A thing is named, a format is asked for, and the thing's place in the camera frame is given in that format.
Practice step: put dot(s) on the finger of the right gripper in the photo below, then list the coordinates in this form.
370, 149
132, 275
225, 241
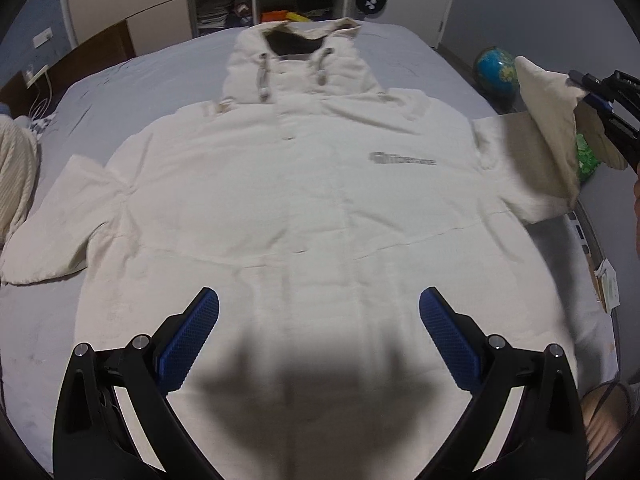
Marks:
599, 95

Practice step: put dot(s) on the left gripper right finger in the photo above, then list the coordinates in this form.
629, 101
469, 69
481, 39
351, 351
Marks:
546, 439

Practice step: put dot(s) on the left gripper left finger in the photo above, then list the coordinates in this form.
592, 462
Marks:
91, 439

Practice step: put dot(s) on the cream hooded jacket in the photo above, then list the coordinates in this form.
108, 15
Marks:
318, 203

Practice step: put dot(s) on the folded clothes on shelf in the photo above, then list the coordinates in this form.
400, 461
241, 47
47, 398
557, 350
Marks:
222, 14

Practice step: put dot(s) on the green shopping bag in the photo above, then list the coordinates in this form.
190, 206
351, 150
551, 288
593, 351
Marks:
586, 159

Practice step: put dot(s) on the blue globe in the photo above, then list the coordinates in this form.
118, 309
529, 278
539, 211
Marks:
494, 71

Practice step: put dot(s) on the light blue bed sheet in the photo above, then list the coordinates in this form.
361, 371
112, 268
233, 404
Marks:
326, 424

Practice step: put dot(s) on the cream knitted blanket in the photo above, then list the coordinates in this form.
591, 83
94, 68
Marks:
19, 169

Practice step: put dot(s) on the orange yellow toy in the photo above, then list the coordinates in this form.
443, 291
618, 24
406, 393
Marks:
282, 15

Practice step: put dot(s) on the brown wooden headboard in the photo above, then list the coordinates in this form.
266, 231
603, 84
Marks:
108, 48

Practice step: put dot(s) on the white wall socket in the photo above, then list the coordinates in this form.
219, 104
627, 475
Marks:
41, 38

